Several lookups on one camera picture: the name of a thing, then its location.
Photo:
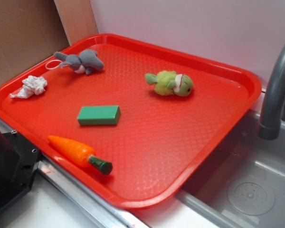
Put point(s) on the grey toy faucet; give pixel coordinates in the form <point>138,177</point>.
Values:
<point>273,107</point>

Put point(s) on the grey plush bunny toy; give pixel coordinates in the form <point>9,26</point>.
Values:
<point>84,63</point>

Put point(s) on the red plastic tray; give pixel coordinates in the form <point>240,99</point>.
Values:
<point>158,142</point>

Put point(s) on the green rectangular block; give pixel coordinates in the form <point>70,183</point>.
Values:
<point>99,115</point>

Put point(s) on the crumpled white paper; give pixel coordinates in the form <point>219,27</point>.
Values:
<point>31,85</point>

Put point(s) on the brown cardboard panel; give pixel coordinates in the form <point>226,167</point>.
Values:
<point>30,32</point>

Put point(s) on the green plush turtle toy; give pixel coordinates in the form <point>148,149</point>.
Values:
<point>168,83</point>

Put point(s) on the light wooden board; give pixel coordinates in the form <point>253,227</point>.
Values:
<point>77,19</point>

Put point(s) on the grey toy sink basin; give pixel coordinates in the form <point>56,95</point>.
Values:
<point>242,183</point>

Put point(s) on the orange plastic toy carrot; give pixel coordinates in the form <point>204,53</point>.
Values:
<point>80,154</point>

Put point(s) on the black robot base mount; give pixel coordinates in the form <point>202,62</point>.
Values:
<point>18,162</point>

